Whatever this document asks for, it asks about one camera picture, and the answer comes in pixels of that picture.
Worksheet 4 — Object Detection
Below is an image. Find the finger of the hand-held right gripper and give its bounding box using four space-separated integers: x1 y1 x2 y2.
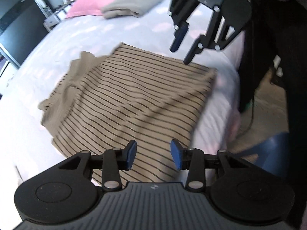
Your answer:
183 5 245 64
168 0 199 52

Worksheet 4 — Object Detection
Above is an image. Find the black cable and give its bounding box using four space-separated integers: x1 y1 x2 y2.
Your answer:
240 93 256 135

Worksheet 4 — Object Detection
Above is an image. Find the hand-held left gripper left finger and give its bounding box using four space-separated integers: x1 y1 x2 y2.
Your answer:
58 139 137 192

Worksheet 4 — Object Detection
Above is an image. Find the bedside table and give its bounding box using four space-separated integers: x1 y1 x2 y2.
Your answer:
43 6 72 31

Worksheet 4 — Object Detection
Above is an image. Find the polka dot bed sheet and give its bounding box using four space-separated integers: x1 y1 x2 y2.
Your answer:
0 0 245 190

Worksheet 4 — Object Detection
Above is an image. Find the brown striped shirt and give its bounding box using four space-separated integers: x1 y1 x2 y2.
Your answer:
39 42 217 185

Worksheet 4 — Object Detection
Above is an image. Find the dark wardrobe sliding door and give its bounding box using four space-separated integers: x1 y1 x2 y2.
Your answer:
0 0 50 68

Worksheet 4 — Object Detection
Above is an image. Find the person's black clothing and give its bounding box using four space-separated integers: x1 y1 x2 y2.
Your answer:
239 0 307 230

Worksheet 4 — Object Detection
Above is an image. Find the pink pillow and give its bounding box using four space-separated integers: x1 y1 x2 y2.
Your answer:
65 0 142 18

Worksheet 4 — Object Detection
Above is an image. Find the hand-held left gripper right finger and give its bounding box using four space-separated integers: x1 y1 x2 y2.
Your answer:
170 139 250 192

